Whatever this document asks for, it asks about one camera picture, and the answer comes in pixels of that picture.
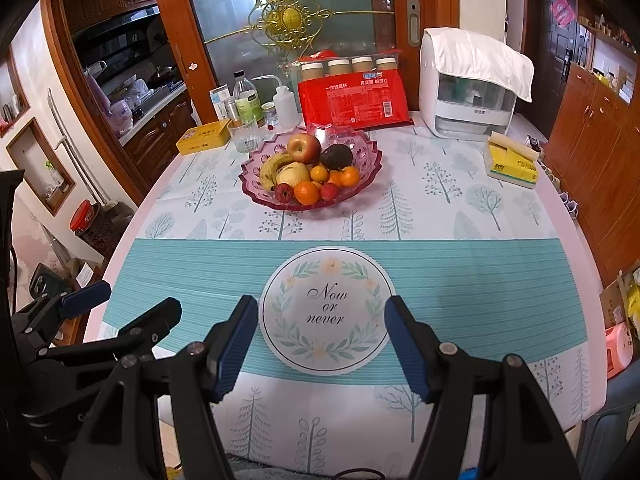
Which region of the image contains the dark avocado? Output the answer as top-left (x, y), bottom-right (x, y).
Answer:
top-left (319, 143), bottom-right (354, 171)

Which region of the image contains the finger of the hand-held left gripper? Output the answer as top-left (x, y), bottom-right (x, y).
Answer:
top-left (10, 280), bottom-right (113, 356)
top-left (37, 296), bottom-right (183, 368)

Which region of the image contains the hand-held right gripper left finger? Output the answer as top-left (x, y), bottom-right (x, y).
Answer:
top-left (60, 294), bottom-right (260, 480)

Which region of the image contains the white tree print tablecloth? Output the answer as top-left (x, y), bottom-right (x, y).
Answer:
top-left (82, 122), bottom-right (608, 466)

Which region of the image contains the red apple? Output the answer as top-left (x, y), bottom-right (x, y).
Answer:
top-left (286, 133), bottom-right (322, 164)

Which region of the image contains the white card box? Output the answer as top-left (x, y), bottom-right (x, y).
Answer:
top-left (209, 86), bottom-right (233, 122)

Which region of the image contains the white cloth cover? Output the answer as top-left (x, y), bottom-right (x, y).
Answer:
top-left (422, 27), bottom-right (535, 103)

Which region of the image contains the dark entrance door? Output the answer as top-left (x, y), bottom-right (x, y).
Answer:
top-left (525, 0), bottom-right (578, 126)

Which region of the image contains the wooden wall niche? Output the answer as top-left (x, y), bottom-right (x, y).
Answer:
top-left (5, 117), bottom-right (76, 216)

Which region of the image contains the yellow tissue pack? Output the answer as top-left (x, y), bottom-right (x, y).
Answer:
top-left (483, 131), bottom-right (541, 190)

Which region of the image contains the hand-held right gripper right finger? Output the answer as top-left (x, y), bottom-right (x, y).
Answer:
top-left (384, 295), bottom-right (583, 480)

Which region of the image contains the glass bottle green label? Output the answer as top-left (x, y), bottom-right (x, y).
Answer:
top-left (232, 71), bottom-right (262, 123)

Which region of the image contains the grey blue chair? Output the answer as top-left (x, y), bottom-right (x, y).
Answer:
top-left (580, 370), bottom-right (640, 480)

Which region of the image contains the white squeeze bottle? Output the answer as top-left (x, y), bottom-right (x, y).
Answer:
top-left (252, 75), bottom-right (299, 130)

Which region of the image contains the red lid dark jar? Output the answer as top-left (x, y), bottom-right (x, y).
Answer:
top-left (69, 199), bottom-right (133, 261)

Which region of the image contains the cardboard box with bags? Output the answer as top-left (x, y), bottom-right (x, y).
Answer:
top-left (597, 260), bottom-right (640, 331)

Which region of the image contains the pink glass fruit bowl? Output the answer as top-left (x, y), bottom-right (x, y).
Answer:
top-left (238, 125), bottom-right (385, 209)

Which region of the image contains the pink door decoration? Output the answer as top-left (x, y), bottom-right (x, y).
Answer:
top-left (550, 0), bottom-right (575, 28)

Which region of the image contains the clear glass cup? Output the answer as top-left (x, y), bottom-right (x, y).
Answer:
top-left (228, 115), bottom-right (258, 154)

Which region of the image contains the red paper cup package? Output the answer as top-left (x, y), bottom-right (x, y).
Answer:
top-left (297, 49), bottom-right (416, 128)

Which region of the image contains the wooden cabinet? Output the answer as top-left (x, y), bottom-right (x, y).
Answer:
top-left (542, 62), bottom-right (640, 286)

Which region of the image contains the white countertop appliance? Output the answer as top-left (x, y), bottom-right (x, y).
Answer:
top-left (419, 27), bottom-right (517, 140)

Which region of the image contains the gold door ornament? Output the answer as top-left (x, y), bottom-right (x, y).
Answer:
top-left (205, 0), bottom-right (401, 68)

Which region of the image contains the yellow banana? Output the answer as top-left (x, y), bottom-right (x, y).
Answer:
top-left (259, 152), bottom-right (296, 192)

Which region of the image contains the yellow pear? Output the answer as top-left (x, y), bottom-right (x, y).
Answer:
top-left (276, 161), bottom-right (312, 187)

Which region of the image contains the yellow tin box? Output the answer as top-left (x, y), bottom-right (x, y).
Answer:
top-left (176, 120), bottom-right (232, 156)

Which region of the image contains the metal door handle plate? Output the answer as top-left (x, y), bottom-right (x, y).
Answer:
top-left (406, 0), bottom-right (422, 48)

